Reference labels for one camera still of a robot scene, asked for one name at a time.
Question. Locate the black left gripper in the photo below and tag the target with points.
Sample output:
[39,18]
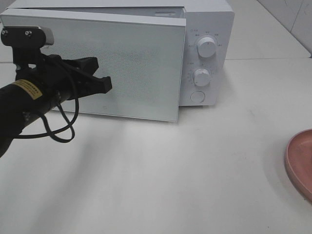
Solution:
[48,81]

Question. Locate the white microwave door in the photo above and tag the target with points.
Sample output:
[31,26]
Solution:
[140,49]

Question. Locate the white upper power knob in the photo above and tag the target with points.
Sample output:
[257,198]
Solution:
[206,46]

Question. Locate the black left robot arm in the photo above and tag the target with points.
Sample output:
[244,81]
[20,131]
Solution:
[15,124]

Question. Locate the white round door button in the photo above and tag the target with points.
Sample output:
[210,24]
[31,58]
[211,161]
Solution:
[197,97]

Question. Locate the pink round plate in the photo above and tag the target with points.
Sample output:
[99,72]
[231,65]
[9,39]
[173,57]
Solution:
[298,162]

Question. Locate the white timer knob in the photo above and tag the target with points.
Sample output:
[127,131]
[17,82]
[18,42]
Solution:
[201,77]

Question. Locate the white microwave oven body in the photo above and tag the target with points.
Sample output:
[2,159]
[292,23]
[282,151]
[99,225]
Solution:
[203,17]

